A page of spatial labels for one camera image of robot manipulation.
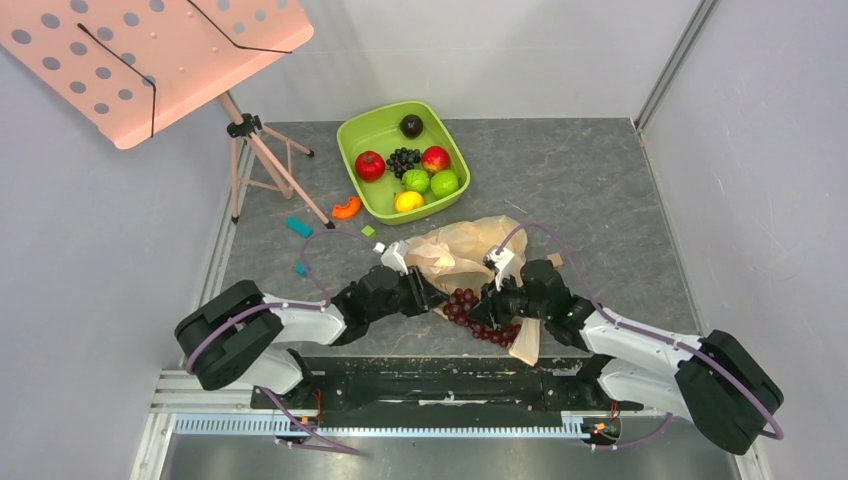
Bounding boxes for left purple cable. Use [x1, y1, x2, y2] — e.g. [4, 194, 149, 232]
[184, 229, 379, 457]

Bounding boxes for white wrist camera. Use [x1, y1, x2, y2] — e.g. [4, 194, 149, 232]
[372, 240, 409, 275]
[483, 246, 525, 291]

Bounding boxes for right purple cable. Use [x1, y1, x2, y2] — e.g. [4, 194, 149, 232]
[493, 221, 786, 452]

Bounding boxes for green fake apple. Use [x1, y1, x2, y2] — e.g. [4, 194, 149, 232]
[430, 169, 460, 199]

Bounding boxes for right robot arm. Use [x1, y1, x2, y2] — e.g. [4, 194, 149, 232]
[469, 259, 784, 455]

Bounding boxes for small green cube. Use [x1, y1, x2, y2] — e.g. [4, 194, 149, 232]
[361, 225, 376, 239]

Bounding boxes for dark purple fake plum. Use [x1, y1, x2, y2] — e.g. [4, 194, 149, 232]
[399, 114, 424, 139]

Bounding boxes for red fake apple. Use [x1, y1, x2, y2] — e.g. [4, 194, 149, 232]
[420, 145, 451, 175]

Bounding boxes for purple cable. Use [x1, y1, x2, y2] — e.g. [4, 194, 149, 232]
[184, 229, 379, 457]
[493, 221, 786, 452]

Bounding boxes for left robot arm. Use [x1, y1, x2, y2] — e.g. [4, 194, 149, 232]
[174, 266, 448, 408]

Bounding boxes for green plastic basin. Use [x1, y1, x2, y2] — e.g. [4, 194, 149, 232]
[337, 100, 471, 226]

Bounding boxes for black fake grape bunch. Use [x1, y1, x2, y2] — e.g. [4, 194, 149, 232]
[385, 147, 422, 179]

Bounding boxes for teal toy block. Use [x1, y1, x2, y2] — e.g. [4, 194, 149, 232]
[285, 217, 314, 239]

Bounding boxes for aluminium frame rail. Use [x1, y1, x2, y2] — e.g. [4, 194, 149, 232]
[131, 370, 773, 479]

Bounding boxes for yellow fake lemon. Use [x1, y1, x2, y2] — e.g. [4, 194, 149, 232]
[394, 191, 426, 213]

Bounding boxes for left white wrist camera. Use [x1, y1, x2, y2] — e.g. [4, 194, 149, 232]
[372, 240, 409, 275]

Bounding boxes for beige plastic banana-print bag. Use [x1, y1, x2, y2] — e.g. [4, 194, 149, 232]
[404, 215, 541, 366]

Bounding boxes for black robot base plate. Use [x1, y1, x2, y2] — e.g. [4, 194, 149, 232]
[279, 357, 642, 412]

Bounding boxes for small wooden block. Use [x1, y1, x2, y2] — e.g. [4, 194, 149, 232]
[547, 253, 564, 269]

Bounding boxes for pink music stand tripod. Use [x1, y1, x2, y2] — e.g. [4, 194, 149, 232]
[217, 91, 335, 229]

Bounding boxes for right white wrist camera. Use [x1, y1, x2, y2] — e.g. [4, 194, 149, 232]
[483, 246, 525, 291]

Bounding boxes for pink perforated music stand desk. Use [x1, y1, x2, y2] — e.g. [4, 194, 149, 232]
[1, 0, 314, 149]

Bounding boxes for red fake grape bunch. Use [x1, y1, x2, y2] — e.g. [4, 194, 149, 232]
[439, 288, 522, 348]

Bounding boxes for orange curved toy block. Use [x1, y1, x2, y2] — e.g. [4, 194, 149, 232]
[332, 196, 362, 220]

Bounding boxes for green bumpy fake fruit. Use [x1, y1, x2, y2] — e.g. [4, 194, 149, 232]
[401, 169, 430, 195]

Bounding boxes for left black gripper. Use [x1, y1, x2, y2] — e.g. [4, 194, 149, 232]
[367, 264, 451, 323]

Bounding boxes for red fake pomegranate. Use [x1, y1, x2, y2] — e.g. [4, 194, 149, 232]
[354, 150, 386, 183]

